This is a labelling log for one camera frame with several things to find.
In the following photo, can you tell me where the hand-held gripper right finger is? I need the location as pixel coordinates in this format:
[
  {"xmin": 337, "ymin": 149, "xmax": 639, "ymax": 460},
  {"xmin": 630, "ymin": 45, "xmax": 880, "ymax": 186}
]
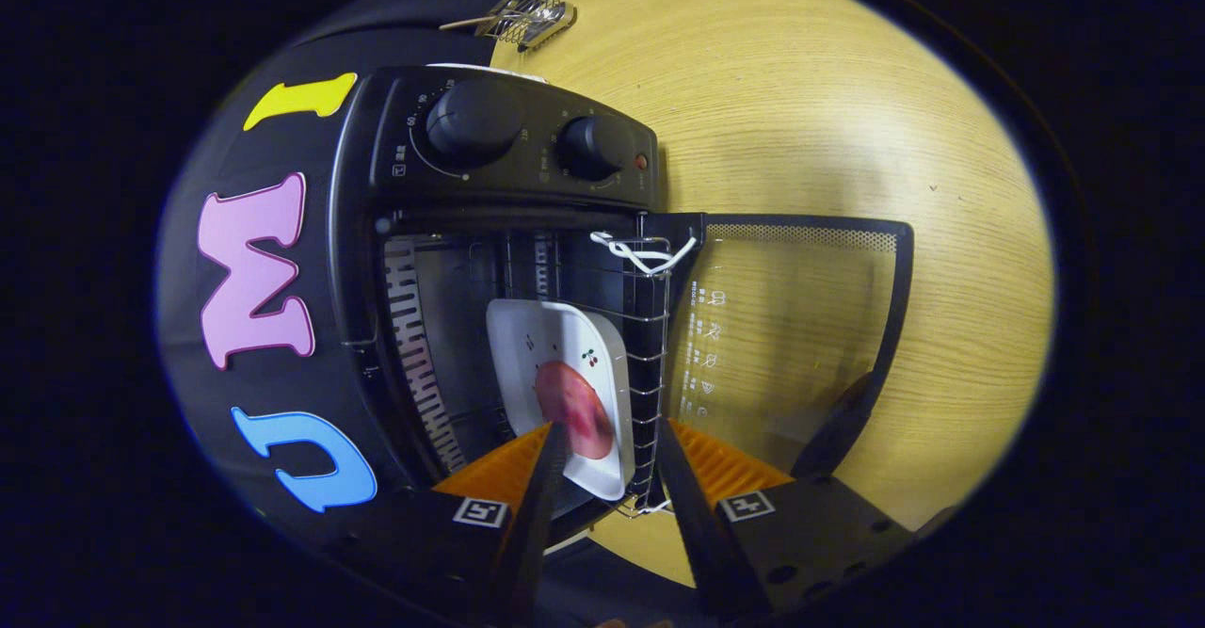
[{"xmin": 656, "ymin": 416, "xmax": 919, "ymax": 621}]

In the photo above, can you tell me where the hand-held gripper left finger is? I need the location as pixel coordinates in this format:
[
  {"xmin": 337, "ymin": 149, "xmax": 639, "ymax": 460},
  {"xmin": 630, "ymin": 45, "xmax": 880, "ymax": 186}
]
[{"xmin": 348, "ymin": 421, "xmax": 571, "ymax": 628}]

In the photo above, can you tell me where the pink meat slice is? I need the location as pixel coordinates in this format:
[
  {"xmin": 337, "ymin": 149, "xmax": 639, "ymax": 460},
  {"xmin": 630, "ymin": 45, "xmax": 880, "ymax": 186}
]
[{"xmin": 534, "ymin": 360, "xmax": 615, "ymax": 460}]

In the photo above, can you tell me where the white square plate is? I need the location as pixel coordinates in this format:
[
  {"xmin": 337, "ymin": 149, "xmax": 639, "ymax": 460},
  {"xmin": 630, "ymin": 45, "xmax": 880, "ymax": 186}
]
[{"xmin": 485, "ymin": 298, "xmax": 636, "ymax": 502}]

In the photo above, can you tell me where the black toaster oven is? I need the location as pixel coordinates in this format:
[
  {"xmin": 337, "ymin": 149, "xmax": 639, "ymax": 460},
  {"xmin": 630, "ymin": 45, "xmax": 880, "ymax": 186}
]
[{"xmin": 325, "ymin": 65, "xmax": 914, "ymax": 554}]

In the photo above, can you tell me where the metal wire oven rack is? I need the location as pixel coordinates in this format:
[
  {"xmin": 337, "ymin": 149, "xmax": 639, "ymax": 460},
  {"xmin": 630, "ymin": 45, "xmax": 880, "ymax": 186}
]
[{"xmin": 381, "ymin": 233, "xmax": 674, "ymax": 516}]

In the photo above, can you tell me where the wire holder with wooden stick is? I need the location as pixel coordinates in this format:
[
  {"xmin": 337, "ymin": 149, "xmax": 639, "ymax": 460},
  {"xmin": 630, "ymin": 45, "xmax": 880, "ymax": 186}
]
[{"xmin": 438, "ymin": 0, "xmax": 577, "ymax": 53}]

